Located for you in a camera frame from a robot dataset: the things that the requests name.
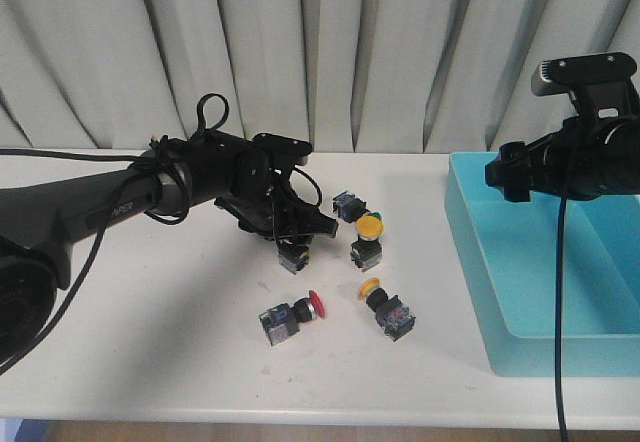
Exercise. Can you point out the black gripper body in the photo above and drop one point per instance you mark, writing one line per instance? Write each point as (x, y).
(264, 202)
(540, 166)

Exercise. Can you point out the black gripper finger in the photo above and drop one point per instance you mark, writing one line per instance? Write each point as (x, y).
(316, 223)

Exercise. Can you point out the red push button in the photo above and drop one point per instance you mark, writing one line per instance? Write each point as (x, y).
(293, 258)
(281, 322)

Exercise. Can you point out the yellow push button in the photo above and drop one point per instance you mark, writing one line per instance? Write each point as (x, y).
(366, 251)
(393, 316)

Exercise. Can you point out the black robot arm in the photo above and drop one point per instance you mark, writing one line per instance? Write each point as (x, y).
(579, 163)
(40, 224)

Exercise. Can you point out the blue plastic box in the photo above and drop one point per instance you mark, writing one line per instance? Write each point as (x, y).
(507, 252)

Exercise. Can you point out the green push button right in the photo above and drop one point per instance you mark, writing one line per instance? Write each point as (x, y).
(349, 208)

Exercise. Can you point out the red push button lying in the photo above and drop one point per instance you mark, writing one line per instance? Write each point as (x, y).
(281, 322)

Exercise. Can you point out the yellow push button lying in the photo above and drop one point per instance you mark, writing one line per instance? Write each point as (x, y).
(393, 316)

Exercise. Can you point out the grey pleated curtain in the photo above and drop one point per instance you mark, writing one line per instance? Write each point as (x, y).
(390, 76)

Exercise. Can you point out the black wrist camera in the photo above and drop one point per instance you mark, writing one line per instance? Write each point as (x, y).
(284, 151)

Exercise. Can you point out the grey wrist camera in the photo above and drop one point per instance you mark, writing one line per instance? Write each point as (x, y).
(599, 85)

